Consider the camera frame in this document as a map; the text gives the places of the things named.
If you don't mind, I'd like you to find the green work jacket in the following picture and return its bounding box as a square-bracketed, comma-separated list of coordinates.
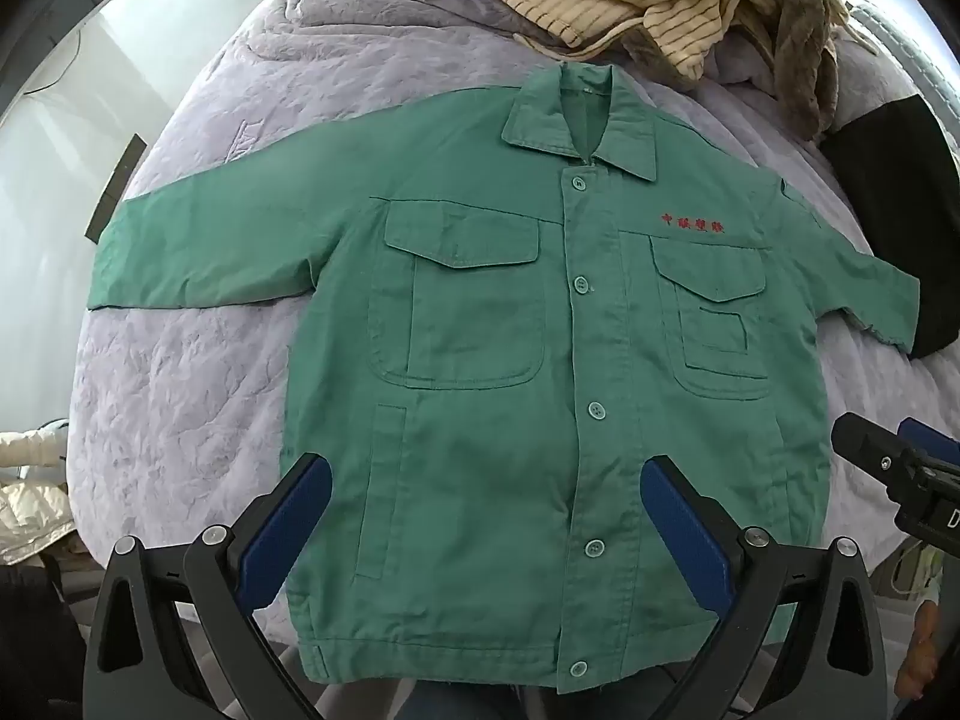
[86, 64, 922, 695]

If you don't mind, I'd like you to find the thin wall cable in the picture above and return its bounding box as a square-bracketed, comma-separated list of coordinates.
[26, 22, 83, 95]

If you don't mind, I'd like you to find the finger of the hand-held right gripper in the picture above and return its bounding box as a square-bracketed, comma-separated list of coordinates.
[831, 412, 912, 482]
[898, 417, 960, 466]

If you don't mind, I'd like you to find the dark wall panel strip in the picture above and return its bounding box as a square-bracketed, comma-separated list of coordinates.
[88, 133, 147, 241]

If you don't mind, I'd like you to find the white quilted pillow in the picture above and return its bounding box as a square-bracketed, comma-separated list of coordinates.
[847, 0, 960, 136]

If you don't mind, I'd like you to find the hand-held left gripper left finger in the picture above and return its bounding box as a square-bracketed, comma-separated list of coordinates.
[82, 452, 332, 720]

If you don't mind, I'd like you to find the person's right hand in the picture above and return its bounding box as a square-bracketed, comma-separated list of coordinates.
[892, 600, 942, 702]

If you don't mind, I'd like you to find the lavender embossed blanket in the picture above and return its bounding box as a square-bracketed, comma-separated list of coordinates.
[66, 0, 960, 616]

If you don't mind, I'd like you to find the grey-brown fleece garment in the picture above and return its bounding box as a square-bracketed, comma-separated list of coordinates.
[352, 0, 878, 142]

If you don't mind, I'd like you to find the dark wall screen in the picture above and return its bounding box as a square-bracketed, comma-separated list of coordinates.
[0, 0, 126, 121]

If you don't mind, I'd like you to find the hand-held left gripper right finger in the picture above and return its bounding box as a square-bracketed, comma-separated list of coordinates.
[641, 454, 890, 720]

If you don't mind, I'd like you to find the white puffer jacket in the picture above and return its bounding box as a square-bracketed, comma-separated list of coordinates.
[0, 420, 76, 567]

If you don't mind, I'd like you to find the black cloth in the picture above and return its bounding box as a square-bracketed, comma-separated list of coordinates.
[817, 94, 960, 361]

